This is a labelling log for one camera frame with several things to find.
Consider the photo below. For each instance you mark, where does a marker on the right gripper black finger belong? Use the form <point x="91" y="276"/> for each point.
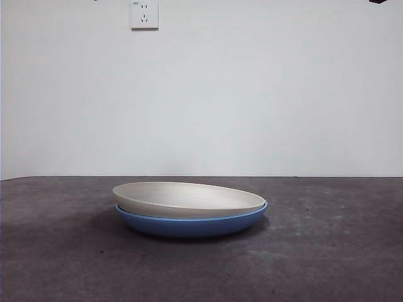
<point x="378" y="1"/>

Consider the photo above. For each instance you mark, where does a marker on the white round plate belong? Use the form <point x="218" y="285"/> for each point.
<point x="189" y="198"/>

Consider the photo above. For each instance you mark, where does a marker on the blue round plate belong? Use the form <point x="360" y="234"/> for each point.
<point x="189" y="226"/>

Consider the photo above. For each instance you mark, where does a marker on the white wall socket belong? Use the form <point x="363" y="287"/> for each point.
<point x="144" y="22"/>

